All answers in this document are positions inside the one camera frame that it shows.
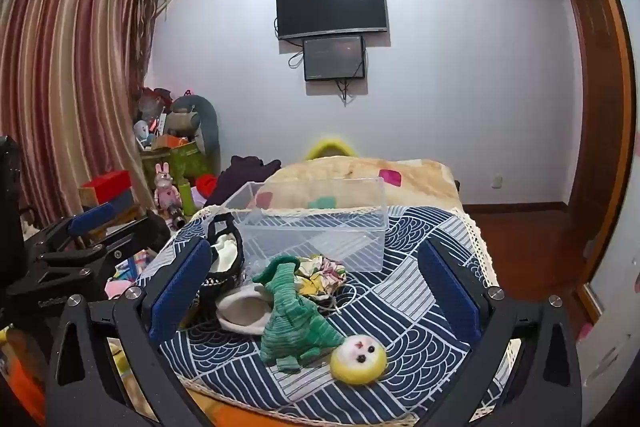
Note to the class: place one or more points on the cluttered toy pile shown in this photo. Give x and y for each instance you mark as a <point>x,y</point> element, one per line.
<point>150,117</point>

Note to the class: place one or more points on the orange object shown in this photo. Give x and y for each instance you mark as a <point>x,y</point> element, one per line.
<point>20,372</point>

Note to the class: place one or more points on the black cylinder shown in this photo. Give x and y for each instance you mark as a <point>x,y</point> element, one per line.
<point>176,217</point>

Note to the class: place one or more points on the black rimmed fabric bag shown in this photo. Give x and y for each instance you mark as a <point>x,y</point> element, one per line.
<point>224,252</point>

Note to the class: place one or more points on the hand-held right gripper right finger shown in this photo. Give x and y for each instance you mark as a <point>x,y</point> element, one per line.
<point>452,297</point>

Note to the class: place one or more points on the yellow monkey face plush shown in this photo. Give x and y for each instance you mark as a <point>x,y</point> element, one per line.
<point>357,357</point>

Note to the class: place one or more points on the blue patterned cloth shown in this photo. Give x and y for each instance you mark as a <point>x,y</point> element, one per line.
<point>410,297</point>

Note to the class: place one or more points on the beige fleece blanket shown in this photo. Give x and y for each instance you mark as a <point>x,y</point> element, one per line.
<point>340,169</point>

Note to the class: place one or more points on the red cloth item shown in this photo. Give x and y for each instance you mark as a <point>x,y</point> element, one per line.
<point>206,184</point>

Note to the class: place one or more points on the floral fabric scrunchie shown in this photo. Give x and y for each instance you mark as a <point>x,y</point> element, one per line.
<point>322,274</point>

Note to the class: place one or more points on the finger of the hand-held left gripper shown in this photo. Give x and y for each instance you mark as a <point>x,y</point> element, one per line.
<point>145,237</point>
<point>92,216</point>

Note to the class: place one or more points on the striped red gold curtain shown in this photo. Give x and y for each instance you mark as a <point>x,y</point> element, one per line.
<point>65,82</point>

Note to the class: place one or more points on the green plush dinosaur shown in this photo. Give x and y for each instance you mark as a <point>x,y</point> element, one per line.
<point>295,317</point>

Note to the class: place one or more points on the green bottle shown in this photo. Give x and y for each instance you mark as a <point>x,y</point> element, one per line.
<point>187,202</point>

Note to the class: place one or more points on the grey plush shark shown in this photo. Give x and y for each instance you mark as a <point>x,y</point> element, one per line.
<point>192,119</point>

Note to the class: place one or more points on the yellow green chair back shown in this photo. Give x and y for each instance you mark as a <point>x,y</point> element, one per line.
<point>327,146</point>

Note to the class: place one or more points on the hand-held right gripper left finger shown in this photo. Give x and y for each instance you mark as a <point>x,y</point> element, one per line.
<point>175,297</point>

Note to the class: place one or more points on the white cloth pouch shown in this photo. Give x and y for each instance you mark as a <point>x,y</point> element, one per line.
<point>242,309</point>

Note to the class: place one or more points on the dark purple clothing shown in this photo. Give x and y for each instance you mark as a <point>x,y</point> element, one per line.
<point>240,174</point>

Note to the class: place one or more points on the green cardboard box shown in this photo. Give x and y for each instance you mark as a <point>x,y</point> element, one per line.
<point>175,162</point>

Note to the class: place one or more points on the red box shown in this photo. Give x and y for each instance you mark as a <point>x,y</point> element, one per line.
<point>106,186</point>

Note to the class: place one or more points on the clear plastic storage box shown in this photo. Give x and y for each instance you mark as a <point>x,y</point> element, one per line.
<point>310,242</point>

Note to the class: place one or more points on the small black wall monitor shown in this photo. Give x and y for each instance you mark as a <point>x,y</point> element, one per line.
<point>334,58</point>

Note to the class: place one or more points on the pink rabbit toy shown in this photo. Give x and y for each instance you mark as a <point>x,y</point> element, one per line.
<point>166,189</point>

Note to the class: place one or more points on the large black wall television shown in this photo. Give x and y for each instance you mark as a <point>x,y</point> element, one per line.
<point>331,6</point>

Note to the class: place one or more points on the brown wooden wardrobe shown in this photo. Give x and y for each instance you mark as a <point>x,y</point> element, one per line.
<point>597,57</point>

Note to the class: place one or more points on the white wall socket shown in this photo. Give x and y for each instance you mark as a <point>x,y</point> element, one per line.
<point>497,182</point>

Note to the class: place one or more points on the pink cloth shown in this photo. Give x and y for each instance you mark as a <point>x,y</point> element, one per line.
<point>117,288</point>

